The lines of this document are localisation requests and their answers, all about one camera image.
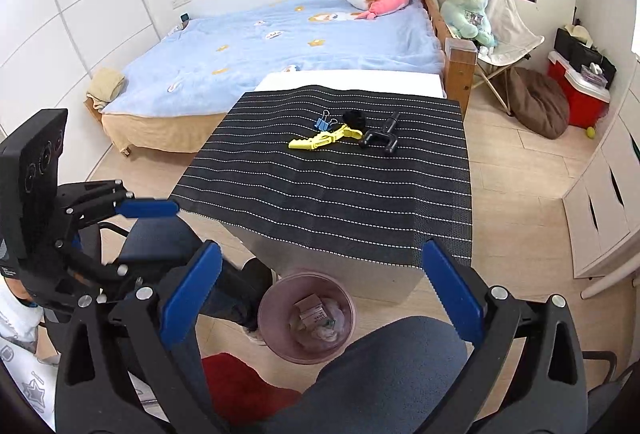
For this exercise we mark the beige folding chair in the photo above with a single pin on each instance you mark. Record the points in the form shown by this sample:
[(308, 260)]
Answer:
[(515, 34)]

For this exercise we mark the red rug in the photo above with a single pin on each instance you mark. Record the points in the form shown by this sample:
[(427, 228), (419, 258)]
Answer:
[(235, 384)]

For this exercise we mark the red cooler box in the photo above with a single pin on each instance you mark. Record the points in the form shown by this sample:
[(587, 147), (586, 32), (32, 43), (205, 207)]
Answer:
[(575, 99)]

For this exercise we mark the white wall switch plate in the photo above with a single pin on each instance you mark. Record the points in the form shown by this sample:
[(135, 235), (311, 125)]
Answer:
[(181, 0)]

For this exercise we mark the clear bedpost cover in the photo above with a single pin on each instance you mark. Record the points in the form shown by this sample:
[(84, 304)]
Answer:
[(461, 49)]

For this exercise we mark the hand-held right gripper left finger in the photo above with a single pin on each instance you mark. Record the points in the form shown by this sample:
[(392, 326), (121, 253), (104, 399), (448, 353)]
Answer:
[(192, 294)]

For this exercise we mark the person's white printed shirt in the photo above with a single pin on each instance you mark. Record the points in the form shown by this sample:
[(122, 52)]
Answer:
[(20, 364)]

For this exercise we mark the person's right leg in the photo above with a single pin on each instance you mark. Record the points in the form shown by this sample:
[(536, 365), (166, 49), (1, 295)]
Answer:
[(390, 374)]

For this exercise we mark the clear plastic container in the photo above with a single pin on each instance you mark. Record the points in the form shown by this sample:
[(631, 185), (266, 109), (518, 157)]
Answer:
[(592, 74)]

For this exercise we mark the black storage bag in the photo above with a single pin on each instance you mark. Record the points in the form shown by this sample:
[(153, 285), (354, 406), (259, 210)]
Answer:
[(575, 52)]

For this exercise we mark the white socks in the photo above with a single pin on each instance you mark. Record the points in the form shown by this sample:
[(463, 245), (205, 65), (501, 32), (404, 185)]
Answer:
[(327, 335)]

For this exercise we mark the black hair scrunchie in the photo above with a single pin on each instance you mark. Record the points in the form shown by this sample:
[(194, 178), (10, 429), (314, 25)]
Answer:
[(354, 117)]

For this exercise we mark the beige bed sheet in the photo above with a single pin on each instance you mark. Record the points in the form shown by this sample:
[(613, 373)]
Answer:
[(165, 132)]

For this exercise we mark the white medicine box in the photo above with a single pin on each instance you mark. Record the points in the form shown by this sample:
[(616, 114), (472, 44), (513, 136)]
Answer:
[(310, 309)]

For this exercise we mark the black office chair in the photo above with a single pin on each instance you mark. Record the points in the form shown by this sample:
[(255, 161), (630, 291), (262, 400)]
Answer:
[(615, 394)]

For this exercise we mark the black striped table mat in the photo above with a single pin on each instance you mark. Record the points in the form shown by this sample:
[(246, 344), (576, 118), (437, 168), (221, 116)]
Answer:
[(325, 204)]

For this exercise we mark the brown floor cushion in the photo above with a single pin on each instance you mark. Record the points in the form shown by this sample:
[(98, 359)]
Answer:
[(540, 104)]

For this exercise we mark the white drawer cabinet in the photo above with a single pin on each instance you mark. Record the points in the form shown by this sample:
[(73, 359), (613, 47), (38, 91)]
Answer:
[(610, 194)]

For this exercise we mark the person's left shoe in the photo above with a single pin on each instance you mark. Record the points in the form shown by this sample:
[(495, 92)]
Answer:
[(257, 284)]

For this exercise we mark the white table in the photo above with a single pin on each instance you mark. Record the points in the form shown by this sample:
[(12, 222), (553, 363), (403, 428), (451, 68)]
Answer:
[(350, 79)]

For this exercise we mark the straw hat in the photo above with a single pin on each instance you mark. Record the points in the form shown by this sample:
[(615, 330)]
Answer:
[(580, 33)]

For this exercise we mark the white wardrobe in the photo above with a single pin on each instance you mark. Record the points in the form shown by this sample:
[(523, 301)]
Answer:
[(75, 14)]

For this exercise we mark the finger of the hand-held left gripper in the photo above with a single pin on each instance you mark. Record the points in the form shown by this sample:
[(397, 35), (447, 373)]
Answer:
[(150, 207), (95, 266)]

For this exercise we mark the pink plastic bin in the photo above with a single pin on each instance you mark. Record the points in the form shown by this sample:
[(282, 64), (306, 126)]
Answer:
[(272, 314)]

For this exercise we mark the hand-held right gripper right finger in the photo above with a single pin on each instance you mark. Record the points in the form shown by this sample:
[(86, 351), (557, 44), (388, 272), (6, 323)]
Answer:
[(452, 289)]

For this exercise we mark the yellow hair clip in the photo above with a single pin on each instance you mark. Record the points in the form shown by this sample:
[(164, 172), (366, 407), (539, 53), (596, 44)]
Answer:
[(320, 140)]

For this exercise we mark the beige folded cloth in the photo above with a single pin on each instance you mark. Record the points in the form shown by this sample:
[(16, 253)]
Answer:
[(105, 87)]

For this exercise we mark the blue binder clip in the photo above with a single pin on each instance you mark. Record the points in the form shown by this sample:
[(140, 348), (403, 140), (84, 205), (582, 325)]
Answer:
[(321, 123)]

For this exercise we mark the bed with blue blanket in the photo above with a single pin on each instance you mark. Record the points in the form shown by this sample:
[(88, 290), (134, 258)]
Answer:
[(457, 79), (300, 39)]

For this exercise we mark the teal unicorn plush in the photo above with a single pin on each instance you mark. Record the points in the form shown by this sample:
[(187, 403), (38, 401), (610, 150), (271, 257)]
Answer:
[(465, 4)]

